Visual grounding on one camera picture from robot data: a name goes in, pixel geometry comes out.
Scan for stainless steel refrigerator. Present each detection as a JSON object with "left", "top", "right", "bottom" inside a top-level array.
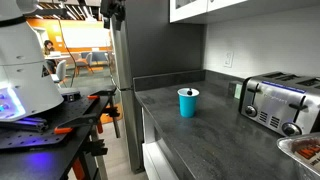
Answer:
[{"left": 109, "top": 0, "right": 206, "bottom": 175}]

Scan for black mounted camera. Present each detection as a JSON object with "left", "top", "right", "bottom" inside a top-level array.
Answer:
[{"left": 99, "top": 0, "right": 127, "bottom": 30}]

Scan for thin black cable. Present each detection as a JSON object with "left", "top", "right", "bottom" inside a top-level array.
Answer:
[{"left": 57, "top": 18, "right": 79, "bottom": 88}]

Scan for black table leg frame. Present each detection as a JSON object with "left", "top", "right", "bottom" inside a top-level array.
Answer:
[{"left": 0, "top": 85, "right": 118, "bottom": 180}]

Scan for seated person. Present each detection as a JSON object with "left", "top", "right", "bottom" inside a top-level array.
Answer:
[{"left": 42, "top": 39, "right": 58, "bottom": 75}]

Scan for stainless steel four-slot toaster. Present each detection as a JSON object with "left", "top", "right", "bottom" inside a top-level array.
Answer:
[{"left": 238, "top": 70, "right": 320, "bottom": 138}]

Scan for small black box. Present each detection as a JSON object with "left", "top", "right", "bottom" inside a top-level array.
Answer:
[{"left": 59, "top": 91, "right": 82, "bottom": 103}]

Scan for blue plastic cup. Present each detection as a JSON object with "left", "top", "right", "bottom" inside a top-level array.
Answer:
[{"left": 177, "top": 87, "right": 200, "bottom": 119}]

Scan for white upper wall cabinets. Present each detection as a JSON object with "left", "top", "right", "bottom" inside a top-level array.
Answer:
[{"left": 168, "top": 0, "right": 320, "bottom": 25}]

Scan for aluminium foil tray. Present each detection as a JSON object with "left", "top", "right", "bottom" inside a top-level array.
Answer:
[{"left": 276, "top": 132, "right": 320, "bottom": 178}]

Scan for white wall outlet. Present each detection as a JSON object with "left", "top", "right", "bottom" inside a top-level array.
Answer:
[{"left": 223, "top": 50, "right": 235, "bottom": 69}]

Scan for grey office chair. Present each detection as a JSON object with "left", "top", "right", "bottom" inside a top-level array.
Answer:
[{"left": 50, "top": 59, "right": 68, "bottom": 88}]

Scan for orange handled bar clamp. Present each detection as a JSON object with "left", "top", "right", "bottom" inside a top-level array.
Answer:
[
  {"left": 86, "top": 87, "right": 122, "bottom": 140},
  {"left": 52, "top": 114, "right": 110, "bottom": 180}
]

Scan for wooden legged lounge chair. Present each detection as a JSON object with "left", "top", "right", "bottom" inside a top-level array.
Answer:
[{"left": 75, "top": 52, "right": 95, "bottom": 77}]

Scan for aluminium extrusion rail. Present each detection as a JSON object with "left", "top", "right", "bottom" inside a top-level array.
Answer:
[{"left": 0, "top": 117, "right": 50, "bottom": 133}]

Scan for white lower counter cabinet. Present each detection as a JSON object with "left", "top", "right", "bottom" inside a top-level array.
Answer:
[{"left": 141, "top": 105, "right": 181, "bottom": 180}]

